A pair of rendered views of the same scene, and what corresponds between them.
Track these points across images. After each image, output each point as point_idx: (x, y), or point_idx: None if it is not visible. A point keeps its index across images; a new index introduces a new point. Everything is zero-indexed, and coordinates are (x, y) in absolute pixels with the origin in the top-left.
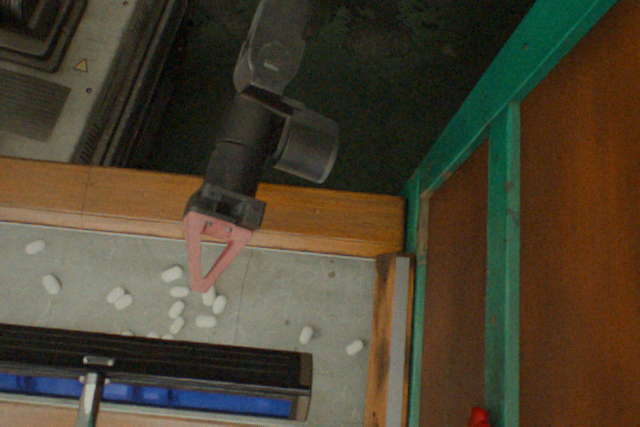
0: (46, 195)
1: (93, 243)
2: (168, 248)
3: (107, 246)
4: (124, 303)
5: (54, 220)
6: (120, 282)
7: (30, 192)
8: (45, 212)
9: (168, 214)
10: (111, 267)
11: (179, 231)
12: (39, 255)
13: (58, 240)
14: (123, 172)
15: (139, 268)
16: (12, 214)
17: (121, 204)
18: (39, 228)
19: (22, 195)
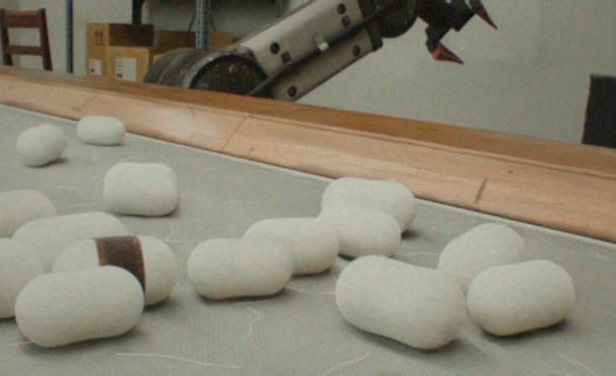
0: (214, 102)
1: (211, 164)
2: None
3: (236, 171)
4: (140, 177)
5: (182, 128)
6: (184, 197)
7: (193, 98)
8: (183, 109)
9: (466, 144)
10: (199, 184)
11: (473, 180)
12: (87, 147)
13: (149, 149)
14: (401, 117)
15: (271, 201)
16: (127, 112)
17: (351, 123)
18: (140, 139)
19: (176, 97)
